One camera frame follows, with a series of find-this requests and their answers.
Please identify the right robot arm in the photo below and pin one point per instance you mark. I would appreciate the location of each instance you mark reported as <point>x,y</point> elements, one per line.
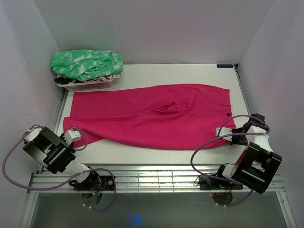
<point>257,165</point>

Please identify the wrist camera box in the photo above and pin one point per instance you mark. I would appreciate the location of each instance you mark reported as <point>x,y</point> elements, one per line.
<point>224,131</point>
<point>78,134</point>

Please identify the black white clothes in basket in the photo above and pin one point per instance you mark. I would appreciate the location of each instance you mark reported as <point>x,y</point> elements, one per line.
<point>107,78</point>

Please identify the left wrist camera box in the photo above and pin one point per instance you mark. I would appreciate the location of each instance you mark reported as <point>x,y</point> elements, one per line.
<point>78,134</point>

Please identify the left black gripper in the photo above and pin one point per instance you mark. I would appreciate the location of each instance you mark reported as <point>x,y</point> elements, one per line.
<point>61,136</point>

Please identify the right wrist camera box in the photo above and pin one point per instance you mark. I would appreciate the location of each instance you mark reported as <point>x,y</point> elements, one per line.
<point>224,131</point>

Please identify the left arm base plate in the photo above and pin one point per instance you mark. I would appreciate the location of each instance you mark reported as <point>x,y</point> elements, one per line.
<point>104,184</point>

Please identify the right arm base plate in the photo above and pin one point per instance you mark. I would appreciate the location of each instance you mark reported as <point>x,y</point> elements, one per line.
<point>206,183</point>

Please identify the aluminium front rail frame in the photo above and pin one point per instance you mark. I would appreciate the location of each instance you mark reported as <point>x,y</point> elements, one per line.
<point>155,189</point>

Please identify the white plastic basket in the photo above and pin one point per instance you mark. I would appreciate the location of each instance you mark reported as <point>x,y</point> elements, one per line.
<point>74,87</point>

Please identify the green white patterned garment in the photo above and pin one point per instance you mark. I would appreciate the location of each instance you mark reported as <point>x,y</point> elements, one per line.
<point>84,64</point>

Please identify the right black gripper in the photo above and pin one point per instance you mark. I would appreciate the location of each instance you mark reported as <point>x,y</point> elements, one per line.
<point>235,142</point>

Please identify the blue table label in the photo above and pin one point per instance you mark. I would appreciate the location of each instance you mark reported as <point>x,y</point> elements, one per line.
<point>225,66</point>

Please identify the pink trousers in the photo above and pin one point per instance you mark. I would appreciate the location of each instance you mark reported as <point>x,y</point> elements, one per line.
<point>163,117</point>

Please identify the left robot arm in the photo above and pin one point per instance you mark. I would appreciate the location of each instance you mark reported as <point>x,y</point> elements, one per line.
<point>57,154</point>

